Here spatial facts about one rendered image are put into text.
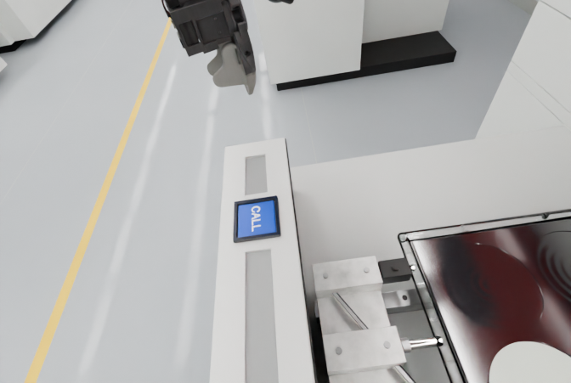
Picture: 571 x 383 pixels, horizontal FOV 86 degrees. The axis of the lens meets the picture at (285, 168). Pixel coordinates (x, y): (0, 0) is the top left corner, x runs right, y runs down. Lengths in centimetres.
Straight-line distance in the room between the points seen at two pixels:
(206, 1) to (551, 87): 67
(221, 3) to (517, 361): 48
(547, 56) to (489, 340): 58
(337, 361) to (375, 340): 4
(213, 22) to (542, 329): 49
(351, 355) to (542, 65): 67
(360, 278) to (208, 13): 35
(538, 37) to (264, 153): 62
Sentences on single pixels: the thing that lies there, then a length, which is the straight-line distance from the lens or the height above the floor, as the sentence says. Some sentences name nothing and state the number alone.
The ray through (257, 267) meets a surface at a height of 96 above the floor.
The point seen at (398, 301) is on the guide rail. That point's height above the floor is 85.
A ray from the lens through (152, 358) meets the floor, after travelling 146.
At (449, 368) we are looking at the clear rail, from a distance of 39.
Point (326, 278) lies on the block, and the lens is 39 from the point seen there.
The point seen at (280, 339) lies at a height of 96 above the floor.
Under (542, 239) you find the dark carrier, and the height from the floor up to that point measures 90.
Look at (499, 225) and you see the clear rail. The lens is 48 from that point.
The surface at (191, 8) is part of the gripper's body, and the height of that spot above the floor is 115.
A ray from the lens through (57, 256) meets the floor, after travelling 196.
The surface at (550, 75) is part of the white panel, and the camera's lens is 82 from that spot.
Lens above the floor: 128
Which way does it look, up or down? 49 degrees down
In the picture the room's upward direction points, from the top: 12 degrees counter-clockwise
